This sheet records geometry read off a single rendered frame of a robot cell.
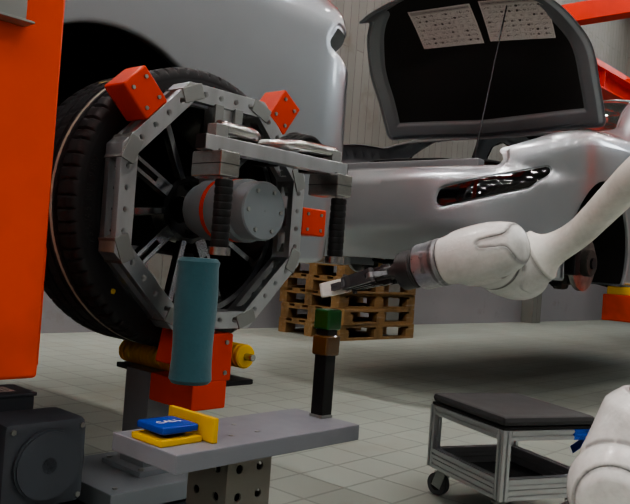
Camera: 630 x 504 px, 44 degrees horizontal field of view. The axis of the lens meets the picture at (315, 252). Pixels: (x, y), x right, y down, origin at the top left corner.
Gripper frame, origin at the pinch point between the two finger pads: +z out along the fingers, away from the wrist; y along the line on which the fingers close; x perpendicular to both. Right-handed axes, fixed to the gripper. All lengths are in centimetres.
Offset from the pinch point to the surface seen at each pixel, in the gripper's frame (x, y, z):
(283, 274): -8.9, -17.6, 27.6
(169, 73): -54, 14, 27
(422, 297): -78, -778, 418
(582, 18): -288, -596, 95
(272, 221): -16.9, 2.7, 12.0
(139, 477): 34, 11, 55
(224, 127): -32.4, 22.1, 4.8
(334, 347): 12.5, 7.9, -3.4
